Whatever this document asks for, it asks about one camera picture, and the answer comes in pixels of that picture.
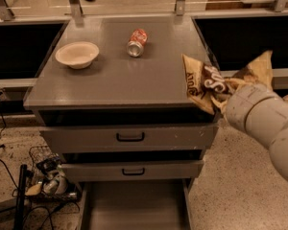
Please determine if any black cable on floor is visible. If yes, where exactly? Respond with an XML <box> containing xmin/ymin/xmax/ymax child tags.
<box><xmin>0</xmin><ymin>112</ymin><xmax>20</xmax><ymax>190</ymax></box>

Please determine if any grey open bottom drawer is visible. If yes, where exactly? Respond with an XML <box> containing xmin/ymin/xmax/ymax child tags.
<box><xmin>77</xmin><ymin>179</ymin><xmax>193</xmax><ymax>230</ymax></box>

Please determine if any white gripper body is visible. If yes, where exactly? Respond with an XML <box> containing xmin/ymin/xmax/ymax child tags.
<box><xmin>225</xmin><ymin>84</ymin><xmax>278</xmax><ymax>132</ymax></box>

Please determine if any grey drawer cabinet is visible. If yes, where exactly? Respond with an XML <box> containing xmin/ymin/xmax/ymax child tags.
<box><xmin>23</xmin><ymin>14</ymin><xmax>229</xmax><ymax>187</ymax></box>

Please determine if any wire basket with items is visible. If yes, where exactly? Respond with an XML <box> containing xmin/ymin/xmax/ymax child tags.
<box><xmin>25</xmin><ymin>146</ymin><xmax>79</xmax><ymax>201</ymax></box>

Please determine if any red soda can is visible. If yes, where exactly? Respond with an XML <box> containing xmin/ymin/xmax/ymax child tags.
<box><xmin>127</xmin><ymin>29</ymin><xmax>148</xmax><ymax>58</ymax></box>

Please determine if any grey middle drawer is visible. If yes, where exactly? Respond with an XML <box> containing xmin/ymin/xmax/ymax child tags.
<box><xmin>62</xmin><ymin>160</ymin><xmax>204</xmax><ymax>182</ymax></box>

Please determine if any black pole stand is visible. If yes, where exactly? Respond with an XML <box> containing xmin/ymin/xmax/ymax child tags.
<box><xmin>13</xmin><ymin>164</ymin><xmax>27</xmax><ymax>230</ymax></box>

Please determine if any grey top drawer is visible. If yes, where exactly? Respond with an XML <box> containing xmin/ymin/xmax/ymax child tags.
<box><xmin>41</xmin><ymin>124</ymin><xmax>218</xmax><ymax>153</ymax></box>

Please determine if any white paper bowl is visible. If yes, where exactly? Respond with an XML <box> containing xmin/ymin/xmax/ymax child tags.
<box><xmin>55</xmin><ymin>41</ymin><xmax>100</xmax><ymax>69</ymax></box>

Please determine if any brown sea salt chip bag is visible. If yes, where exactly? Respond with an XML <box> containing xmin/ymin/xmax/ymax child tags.
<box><xmin>181</xmin><ymin>51</ymin><xmax>273</xmax><ymax>115</ymax></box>

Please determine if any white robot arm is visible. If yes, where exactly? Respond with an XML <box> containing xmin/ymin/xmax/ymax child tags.
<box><xmin>225</xmin><ymin>84</ymin><xmax>288</xmax><ymax>182</ymax></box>

